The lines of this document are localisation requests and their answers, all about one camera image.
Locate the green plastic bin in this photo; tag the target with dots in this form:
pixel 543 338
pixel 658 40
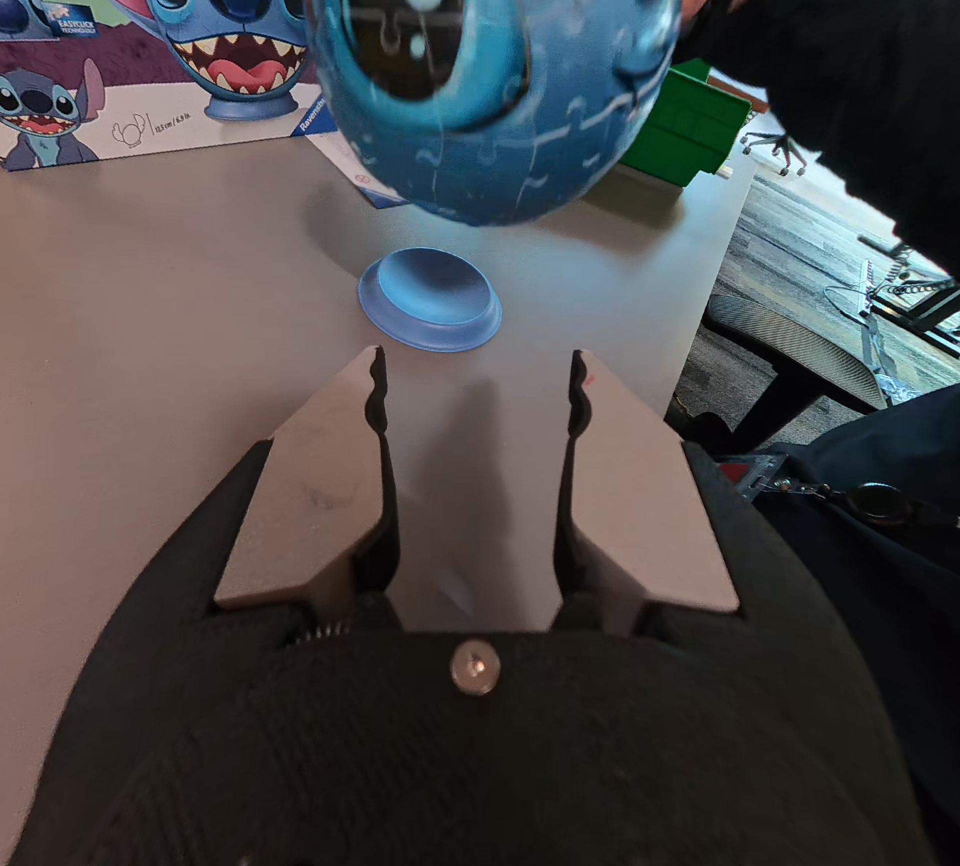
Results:
pixel 690 123

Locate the grey mesh office chair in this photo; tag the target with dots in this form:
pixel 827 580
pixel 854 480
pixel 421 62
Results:
pixel 795 341

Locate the blue round ball stand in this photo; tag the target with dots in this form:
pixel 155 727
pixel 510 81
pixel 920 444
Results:
pixel 431 296

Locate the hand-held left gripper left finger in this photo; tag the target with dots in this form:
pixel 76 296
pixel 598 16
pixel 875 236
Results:
pixel 315 506

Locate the printed cardboard puzzle box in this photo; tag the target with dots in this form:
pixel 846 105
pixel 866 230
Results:
pixel 112 55

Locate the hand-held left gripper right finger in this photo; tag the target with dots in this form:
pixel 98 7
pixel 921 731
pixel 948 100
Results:
pixel 645 513

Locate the person's right forearm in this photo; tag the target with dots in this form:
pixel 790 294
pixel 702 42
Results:
pixel 862 55

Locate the white instruction leaflet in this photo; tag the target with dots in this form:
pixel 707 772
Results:
pixel 352 168

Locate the office chair base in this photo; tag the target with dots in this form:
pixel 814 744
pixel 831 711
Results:
pixel 784 149

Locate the badge reel with red badge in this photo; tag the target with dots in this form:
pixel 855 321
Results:
pixel 874 503

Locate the partly built blue puzzle ball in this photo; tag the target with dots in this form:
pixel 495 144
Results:
pixel 495 55

